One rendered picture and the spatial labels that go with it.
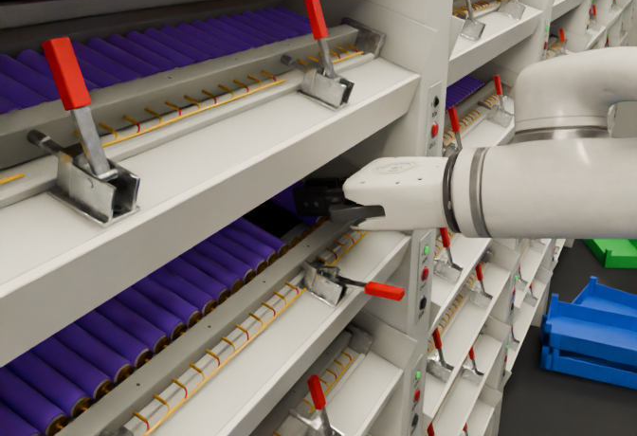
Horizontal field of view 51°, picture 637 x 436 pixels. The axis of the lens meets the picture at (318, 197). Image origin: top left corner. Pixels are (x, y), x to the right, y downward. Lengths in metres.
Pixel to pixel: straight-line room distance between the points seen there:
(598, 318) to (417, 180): 1.80
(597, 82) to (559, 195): 0.09
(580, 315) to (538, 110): 1.81
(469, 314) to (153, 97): 1.01
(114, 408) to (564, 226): 0.37
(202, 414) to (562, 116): 0.37
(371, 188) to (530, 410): 1.52
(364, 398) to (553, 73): 0.45
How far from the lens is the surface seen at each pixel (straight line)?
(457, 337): 1.29
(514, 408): 2.07
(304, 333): 0.60
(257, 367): 0.56
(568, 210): 0.57
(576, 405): 2.13
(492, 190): 0.58
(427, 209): 0.60
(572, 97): 0.58
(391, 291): 0.61
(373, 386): 0.85
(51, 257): 0.33
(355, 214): 0.62
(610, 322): 2.37
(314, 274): 0.64
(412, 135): 0.75
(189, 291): 0.58
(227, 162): 0.44
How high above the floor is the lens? 1.27
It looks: 22 degrees down
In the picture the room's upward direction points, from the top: straight up
